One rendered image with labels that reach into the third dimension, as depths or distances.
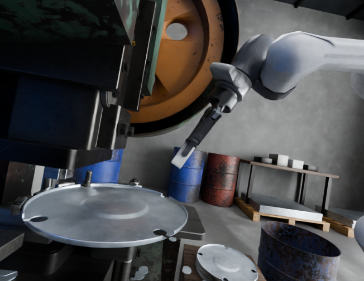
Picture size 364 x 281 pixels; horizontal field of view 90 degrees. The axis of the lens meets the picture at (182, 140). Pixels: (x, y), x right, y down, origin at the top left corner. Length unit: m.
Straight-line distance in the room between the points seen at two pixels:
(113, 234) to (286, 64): 0.43
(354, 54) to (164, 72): 0.57
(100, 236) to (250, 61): 0.49
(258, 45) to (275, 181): 3.94
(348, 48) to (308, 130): 4.25
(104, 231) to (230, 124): 3.71
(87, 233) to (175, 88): 0.61
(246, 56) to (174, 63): 0.36
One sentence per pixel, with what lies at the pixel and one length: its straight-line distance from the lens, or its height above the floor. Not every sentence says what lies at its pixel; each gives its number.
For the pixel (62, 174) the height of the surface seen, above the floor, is 0.83.
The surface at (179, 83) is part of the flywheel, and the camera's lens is 0.78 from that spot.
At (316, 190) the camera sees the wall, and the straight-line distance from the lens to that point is 4.93.
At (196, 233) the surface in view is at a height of 0.78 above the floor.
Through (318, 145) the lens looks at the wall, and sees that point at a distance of 4.87.
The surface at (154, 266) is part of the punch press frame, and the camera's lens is 0.50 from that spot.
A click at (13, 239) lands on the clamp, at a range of 0.37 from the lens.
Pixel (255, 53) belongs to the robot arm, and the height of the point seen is 1.18.
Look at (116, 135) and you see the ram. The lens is 0.35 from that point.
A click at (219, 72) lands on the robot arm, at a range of 0.48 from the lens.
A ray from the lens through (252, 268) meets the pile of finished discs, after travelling 1.12.
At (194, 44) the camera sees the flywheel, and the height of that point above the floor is 1.34.
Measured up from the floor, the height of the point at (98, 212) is 0.79.
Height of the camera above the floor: 0.92
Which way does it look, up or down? 2 degrees up
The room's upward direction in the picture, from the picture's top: 9 degrees clockwise
